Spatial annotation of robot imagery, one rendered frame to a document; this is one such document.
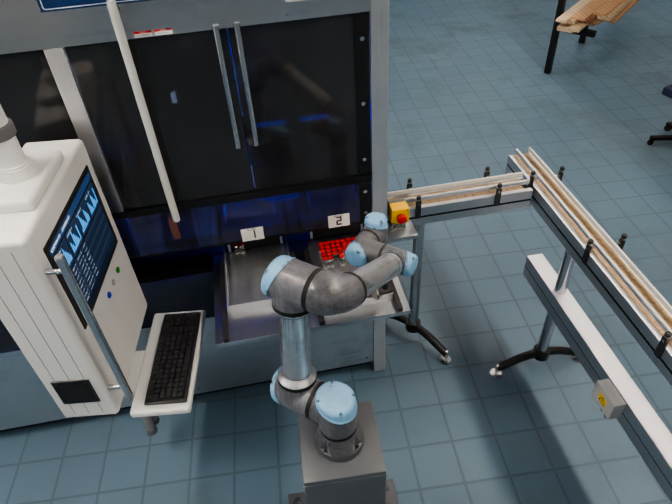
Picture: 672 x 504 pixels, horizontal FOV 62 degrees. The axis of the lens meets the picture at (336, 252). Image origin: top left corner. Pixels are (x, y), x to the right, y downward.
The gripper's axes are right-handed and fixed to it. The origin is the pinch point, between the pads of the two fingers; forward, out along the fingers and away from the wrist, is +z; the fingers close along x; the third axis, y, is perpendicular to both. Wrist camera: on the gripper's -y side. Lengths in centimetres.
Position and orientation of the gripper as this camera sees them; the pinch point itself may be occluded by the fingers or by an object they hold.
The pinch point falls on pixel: (378, 298)
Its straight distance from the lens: 202.7
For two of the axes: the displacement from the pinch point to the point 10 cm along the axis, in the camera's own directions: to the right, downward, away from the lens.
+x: -9.8, 1.6, -1.0
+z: 0.5, 7.5, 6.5
